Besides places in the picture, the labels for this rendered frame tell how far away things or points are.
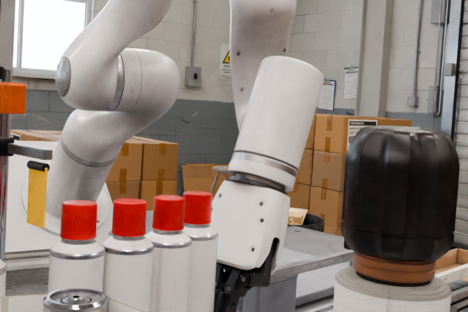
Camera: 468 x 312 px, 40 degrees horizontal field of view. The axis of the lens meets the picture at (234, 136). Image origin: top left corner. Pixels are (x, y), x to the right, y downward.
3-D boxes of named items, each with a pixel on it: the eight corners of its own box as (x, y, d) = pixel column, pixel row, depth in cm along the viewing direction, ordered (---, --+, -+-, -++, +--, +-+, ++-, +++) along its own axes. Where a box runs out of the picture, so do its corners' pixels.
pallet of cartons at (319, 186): (328, 287, 422) (340, 115, 416) (248, 258, 489) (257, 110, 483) (436, 268, 496) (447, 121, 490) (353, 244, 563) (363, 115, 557)
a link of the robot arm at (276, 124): (228, 157, 84) (238, 147, 75) (256, 65, 87) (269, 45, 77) (288, 177, 85) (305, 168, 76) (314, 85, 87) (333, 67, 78)
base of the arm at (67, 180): (26, 237, 129) (48, 178, 118) (17, 167, 141) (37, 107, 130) (114, 237, 139) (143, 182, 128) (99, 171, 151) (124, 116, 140)
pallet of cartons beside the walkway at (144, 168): (176, 275, 431) (184, 143, 426) (57, 291, 380) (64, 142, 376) (99, 239, 526) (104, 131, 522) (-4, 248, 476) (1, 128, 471)
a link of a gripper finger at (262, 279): (262, 214, 76) (228, 237, 78) (282, 271, 71) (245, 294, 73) (268, 216, 77) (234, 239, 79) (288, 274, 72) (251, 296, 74)
